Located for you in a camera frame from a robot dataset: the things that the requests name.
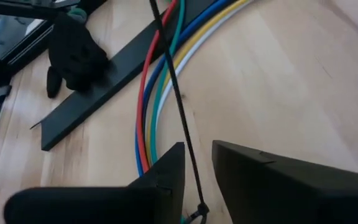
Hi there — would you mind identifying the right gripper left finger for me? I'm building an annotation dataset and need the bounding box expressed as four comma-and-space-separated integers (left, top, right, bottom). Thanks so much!
4, 142, 186, 224

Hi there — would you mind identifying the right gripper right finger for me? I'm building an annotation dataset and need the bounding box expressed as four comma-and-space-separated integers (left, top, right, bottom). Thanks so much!
211, 139, 358, 224

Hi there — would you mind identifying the multicolour wire bundle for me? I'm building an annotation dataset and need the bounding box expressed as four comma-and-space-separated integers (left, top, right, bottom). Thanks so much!
134, 0, 255, 224

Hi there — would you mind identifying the black zip tie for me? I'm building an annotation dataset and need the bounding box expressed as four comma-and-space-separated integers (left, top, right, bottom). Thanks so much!
148, 0, 211, 224
29, 119, 48, 130

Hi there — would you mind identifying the black duct cover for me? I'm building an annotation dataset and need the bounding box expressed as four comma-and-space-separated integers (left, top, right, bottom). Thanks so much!
29, 0, 218, 152

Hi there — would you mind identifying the black work glove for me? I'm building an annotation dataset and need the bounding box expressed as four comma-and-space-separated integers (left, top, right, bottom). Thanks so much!
45, 7, 111, 100

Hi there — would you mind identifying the black aluminium table frame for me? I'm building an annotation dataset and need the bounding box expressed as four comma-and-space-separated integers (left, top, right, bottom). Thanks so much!
0, 0, 109, 77

